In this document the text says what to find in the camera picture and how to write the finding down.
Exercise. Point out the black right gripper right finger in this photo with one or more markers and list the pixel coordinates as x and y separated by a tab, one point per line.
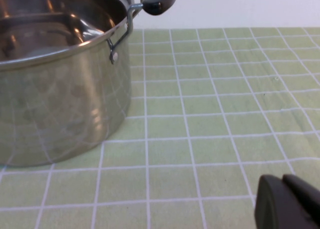
305	204

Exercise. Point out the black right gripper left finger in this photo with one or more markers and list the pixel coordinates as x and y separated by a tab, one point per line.
270	204

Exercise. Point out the stainless steel cooking pot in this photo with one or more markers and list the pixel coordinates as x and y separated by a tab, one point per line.
62	101

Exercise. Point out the green checkered tablecloth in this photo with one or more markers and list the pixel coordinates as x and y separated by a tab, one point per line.
187	139

